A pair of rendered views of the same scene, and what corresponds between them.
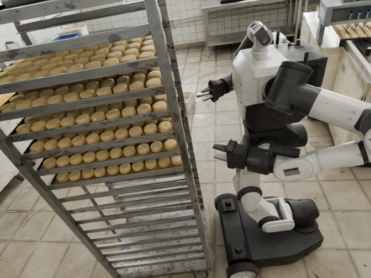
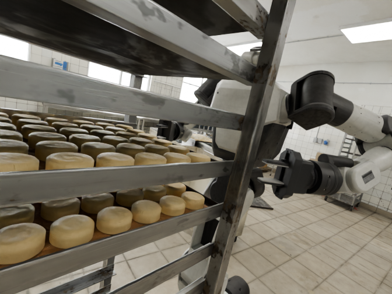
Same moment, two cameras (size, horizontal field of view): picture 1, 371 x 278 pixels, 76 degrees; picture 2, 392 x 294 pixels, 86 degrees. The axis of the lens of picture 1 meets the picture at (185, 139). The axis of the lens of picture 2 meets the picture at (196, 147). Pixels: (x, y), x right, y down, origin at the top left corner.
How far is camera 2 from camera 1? 0.81 m
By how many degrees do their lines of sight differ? 55
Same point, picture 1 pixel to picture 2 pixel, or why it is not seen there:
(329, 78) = not seen: hidden behind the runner
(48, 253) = not seen: outside the picture
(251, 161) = (326, 172)
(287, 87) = (331, 91)
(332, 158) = (380, 160)
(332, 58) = not seen: hidden behind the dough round
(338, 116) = (371, 119)
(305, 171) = (377, 174)
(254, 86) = (276, 98)
